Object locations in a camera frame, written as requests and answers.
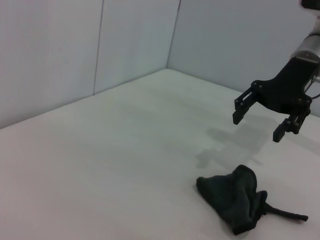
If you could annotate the dark blue rag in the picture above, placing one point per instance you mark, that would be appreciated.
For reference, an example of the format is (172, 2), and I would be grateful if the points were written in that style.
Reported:
(232, 197)

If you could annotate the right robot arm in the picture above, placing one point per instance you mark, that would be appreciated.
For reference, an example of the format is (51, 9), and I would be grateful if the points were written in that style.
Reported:
(311, 46)

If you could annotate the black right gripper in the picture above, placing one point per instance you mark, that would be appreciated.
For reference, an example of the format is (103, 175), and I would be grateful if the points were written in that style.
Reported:
(287, 90)

